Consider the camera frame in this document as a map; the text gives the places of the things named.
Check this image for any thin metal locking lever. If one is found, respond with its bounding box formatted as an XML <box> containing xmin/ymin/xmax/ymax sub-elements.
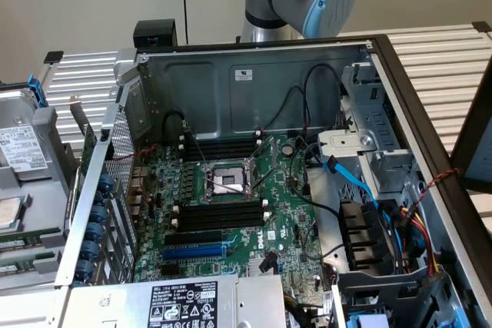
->
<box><xmin>206</xmin><ymin>177</ymin><xmax>253</xmax><ymax>195</ymax></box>
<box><xmin>182</xmin><ymin>119</ymin><xmax>211</xmax><ymax>166</ymax></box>

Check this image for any black box with socket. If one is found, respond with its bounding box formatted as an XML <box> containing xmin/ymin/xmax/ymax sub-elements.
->
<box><xmin>132</xmin><ymin>19</ymin><xmax>179</xmax><ymax>48</ymax></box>

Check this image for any long black expansion slot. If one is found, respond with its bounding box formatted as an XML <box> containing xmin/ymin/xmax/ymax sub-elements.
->
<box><xmin>165</xmin><ymin>230</ymin><xmax>224</xmax><ymax>247</ymax></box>

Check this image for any green graphics card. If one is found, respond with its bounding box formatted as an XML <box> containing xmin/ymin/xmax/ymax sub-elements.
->
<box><xmin>68</xmin><ymin>101</ymin><xmax>98</xmax><ymax>170</ymax></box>

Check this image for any black motherboard wire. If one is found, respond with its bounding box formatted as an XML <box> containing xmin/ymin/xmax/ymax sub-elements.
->
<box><xmin>286</xmin><ymin>136</ymin><xmax>343</xmax><ymax>217</ymax></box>

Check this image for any metal disk bay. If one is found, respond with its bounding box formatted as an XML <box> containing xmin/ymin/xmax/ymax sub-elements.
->
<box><xmin>317</xmin><ymin>61</ymin><xmax>418</xmax><ymax>170</ymax></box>

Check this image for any silver power supply unit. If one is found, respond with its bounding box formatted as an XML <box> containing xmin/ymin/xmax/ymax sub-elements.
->
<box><xmin>68</xmin><ymin>273</ymin><xmax>286</xmax><ymax>328</ymax></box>

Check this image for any black RAM slot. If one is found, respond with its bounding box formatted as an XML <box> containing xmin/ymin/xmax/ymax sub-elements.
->
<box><xmin>172</xmin><ymin>200</ymin><xmax>269</xmax><ymax>215</ymax></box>
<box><xmin>180</xmin><ymin>135</ymin><xmax>263</xmax><ymax>145</ymax></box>
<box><xmin>171</xmin><ymin>213</ymin><xmax>269</xmax><ymax>227</ymax></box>
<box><xmin>172</xmin><ymin>207</ymin><xmax>269</xmax><ymax>221</ymax></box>
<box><xmin>180</xmin><ymin>141</ymin><xmax>263</xmax><ymax>151</ymax></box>
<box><xmin>180</xmin><ymin>146</ymin><xmax>262</xmax><ymax>157</ymax></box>
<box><xmin>171</xmin><ymin>218</ymin><xmax>269</xmax><ymax>234</ymax></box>
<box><xmin>180</xmin><ymin>151</ymin><xmax>262</xmax><ymax>162</ymax></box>

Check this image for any yellow red power wire bundle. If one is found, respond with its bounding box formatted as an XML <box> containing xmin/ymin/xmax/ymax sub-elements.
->
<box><xmin>397</xmin><ymin>206</ymin><xmax>441</xmax><ymax>280</ymax></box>

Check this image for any dark framed panel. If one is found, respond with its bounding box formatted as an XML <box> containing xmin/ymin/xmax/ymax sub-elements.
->
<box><xmin>450</xmin><ymin>69</ymin><xmax>492</xmax><ymax>193</ymax></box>

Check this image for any black plastic fan shroud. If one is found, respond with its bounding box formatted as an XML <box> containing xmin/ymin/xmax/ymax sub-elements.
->
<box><xmin>337</xmin><ymin>198</ymin><xmax>390</xmax><ymax>272</ymax></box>

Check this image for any open black PC case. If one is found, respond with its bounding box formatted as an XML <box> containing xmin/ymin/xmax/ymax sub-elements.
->
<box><xmin>53</xmin><ymin>34</ymin><xmax>492</xmax><ymax>328</ymax></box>

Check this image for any grey parts rack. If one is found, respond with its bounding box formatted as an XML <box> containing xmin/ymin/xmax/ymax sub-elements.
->
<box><xmin>0</xmin><ymin>81</ymin><xmax>80</xmax><ymax>291</ymax></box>

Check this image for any green RAM stick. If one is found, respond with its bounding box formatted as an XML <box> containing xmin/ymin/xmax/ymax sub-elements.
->
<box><xmin>0</xmin><ymin>253</ymin><xmax>61</xmax><ymax>278</ymax></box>
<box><xmin>0</xmin><ymin>227</ymin><xmax>63</xmax><ymax>254</ymax></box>

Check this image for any silver CPU chip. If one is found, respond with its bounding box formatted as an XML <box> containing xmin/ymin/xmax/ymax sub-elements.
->
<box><xmin>0</xmin><ymin>196</ymin><xmax>32</xmax><ymax>230</ymax></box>

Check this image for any black looped wire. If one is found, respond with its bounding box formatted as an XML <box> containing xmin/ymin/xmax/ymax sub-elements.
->
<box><xmin>259</xmin><ymin>63</ymin><xmax>344</xmax><ymax>137</ymax></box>

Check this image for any blue disk bracket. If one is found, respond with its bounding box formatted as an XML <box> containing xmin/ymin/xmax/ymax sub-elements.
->
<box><xmin>28</xmin><ymin>73</ymin><xmax>50</xmax><ymax>109</ymax></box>

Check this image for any green Dell motherboard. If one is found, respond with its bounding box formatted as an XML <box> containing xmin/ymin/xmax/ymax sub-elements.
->
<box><xmin>132</xmin><ymin>134</ymin><xmax>336</xmax><ymax>295</ymax></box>

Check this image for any blue SATA wire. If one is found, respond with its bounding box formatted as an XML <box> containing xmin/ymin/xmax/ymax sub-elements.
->
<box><xmin>324</xmin><ymin>154</ymin><xmax>408</xmax><ymax>263</ymax></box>

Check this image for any blue expansion slot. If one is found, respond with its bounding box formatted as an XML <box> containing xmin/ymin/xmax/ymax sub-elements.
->
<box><xmin>161</xmin><ymin>247</ymin><xmax>227</xmax><ymax>263</ymax></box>

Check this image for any red and black twisted wire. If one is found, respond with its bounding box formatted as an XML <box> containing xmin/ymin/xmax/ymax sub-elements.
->
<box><xmin>417</xmin><ymin>167</ymin><xmax>461</xmax><ymax>208</ymax></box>

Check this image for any silver chipset heat sink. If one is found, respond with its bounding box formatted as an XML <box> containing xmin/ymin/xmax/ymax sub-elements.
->
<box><xmin>247</xmin><ymin>256</ymin><xmax>278</xmax><ymax>277</ymax></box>

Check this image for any silver hard disk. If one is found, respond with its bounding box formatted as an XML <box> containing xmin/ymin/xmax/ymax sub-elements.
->
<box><xmin>0</xmin><ymin>88</ymin><xmax>48</xmax><ymax>181</ymax></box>

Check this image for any CPU socket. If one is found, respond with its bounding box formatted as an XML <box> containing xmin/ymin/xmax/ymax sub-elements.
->
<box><xmin>198</xmin><ymin>161</ymin><xmax>259</xmax><ymax>203</ymax></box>

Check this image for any short black expansion slot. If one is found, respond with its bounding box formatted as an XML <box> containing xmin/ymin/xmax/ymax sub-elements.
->
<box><xmin>161</xmin><ymin>264</ymin><xmax>185</xmax><ymax>278</ymax></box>

